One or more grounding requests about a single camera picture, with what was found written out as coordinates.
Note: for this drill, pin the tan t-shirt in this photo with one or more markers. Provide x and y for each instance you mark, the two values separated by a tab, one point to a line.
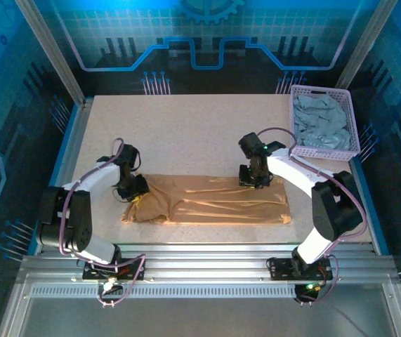
221	203

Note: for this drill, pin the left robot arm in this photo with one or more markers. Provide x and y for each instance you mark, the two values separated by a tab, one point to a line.
80	214

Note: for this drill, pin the lavender plastic basket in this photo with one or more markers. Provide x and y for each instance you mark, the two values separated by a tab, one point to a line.
353	116

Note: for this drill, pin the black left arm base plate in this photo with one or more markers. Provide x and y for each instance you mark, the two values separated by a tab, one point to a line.
133	268

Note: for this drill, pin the aluminium table side rail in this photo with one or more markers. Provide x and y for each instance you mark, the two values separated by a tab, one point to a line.
72	154
370	210

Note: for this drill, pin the grey t-shirts pile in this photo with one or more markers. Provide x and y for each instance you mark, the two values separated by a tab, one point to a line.
321	121

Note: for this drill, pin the aluminium frame post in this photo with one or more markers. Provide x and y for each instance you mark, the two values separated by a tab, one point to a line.
365	42
51	49

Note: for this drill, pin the aluminium frame rail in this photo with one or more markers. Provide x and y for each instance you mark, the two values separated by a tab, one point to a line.
203	261

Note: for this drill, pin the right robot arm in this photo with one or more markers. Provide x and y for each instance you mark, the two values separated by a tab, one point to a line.
330	203

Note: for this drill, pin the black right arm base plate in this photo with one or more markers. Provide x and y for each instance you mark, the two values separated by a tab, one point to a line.
279	268

